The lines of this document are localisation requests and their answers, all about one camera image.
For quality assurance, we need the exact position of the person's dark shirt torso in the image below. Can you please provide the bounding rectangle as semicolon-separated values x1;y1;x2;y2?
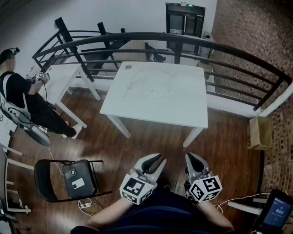
70;189;234;234

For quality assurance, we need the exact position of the person's right forearm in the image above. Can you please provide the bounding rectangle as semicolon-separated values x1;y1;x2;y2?
194;201;234;232

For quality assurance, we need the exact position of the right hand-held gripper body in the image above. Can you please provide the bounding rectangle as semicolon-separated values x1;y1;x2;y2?
184;170;223;204

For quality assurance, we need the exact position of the white low bench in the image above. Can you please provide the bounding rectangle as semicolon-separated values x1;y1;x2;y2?
227;197;269;216

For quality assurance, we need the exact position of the grey stool seat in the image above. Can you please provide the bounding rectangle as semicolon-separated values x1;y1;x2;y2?
24;127;52;147

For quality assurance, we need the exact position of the person's left forearm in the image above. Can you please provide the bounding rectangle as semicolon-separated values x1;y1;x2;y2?
85;196;136;229

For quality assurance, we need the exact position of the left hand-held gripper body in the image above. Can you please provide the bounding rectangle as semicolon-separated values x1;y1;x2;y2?
119;168;158;205

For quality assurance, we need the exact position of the cardboard box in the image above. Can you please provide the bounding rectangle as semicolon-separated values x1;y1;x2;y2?
247;116;273;151

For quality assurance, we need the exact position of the white smartphone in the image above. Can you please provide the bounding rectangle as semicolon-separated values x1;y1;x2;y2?
71;178;85;189

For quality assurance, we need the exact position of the white side table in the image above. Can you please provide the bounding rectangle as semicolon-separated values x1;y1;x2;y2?
38;63;101;129

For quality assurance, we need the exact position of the black hard case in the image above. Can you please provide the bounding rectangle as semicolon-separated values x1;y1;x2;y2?
62;159;97;199

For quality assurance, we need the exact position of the white square table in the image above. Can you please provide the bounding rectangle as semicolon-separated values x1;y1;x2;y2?
99;61;208;148

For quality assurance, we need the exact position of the black metal railing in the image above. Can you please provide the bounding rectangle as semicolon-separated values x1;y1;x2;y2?
32;17;293;112

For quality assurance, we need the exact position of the black tablet screen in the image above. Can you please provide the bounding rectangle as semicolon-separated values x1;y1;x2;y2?
253;188;293;231

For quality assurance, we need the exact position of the black framed glass door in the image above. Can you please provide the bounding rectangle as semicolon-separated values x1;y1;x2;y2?
165;2;206;38

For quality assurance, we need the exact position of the black folding chair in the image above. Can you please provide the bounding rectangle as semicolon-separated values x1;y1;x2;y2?
33;159;113;203

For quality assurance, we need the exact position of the white shelf rack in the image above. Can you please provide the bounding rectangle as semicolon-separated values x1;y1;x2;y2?
0;143;35;214

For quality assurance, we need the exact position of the white floor power strip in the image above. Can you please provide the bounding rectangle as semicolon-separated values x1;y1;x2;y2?
77;198;92;209

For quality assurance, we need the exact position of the white cable bundle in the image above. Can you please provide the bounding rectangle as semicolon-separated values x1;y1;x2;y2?
123;68;178;99

